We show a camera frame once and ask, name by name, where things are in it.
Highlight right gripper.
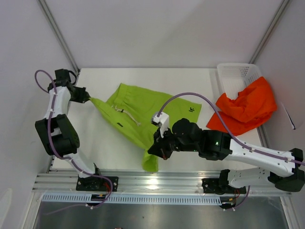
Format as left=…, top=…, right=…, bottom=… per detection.
left=149, top=125, right=199, bottom=160

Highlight lime green shorts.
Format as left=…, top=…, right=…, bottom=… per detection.
left=89, top=83, right=203, bottom=172

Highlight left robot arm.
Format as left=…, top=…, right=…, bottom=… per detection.
left=34, top=69, right=103, bottom=191

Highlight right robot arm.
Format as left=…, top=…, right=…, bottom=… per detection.
left=148, top=117, right=305, bottom=195

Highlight orange shorts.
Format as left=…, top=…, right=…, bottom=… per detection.
left=216, top=77, right=277, bottom=136

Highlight white plastic basket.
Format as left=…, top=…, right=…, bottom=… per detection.
left=216, top=63, right=263, bottom=99

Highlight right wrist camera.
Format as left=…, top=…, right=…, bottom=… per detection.
left=151, top=112, right=170, bottom=138

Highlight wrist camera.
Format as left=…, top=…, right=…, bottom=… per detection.
left=55, top=69, right=77, bottom=85
left=151, top=112, right=170, bottom=138

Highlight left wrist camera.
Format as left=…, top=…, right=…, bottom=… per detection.
left=55, top=69, right=77, bottom=85

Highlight aluminium mounting rail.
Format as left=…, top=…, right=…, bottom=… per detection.
left=32, top=169, right=293, bottom=198

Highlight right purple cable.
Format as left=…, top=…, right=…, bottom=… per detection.
left=156, top=92, right=305, bottom=212

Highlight slotted cable duct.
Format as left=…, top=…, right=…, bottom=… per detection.
left=42, top=193, right=222, bottom=206

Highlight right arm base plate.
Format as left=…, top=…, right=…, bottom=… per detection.
left=202, top=178, right=247, bottom=195

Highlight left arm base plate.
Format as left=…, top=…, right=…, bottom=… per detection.
left=76, top=177, right=110, bottom=192

